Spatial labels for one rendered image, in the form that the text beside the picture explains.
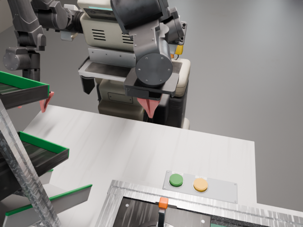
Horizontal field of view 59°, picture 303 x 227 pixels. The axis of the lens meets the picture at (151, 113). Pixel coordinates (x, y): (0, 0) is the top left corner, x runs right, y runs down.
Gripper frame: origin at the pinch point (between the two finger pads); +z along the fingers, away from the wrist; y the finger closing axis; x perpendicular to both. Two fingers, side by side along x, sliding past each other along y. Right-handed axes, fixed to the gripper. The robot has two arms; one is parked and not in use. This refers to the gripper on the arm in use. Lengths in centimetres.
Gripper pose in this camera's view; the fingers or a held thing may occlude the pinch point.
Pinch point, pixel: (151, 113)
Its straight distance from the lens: 58.8
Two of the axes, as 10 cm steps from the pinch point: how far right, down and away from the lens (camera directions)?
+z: -0.1, 7.6, 6.5
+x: 2.3, -6.4, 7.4
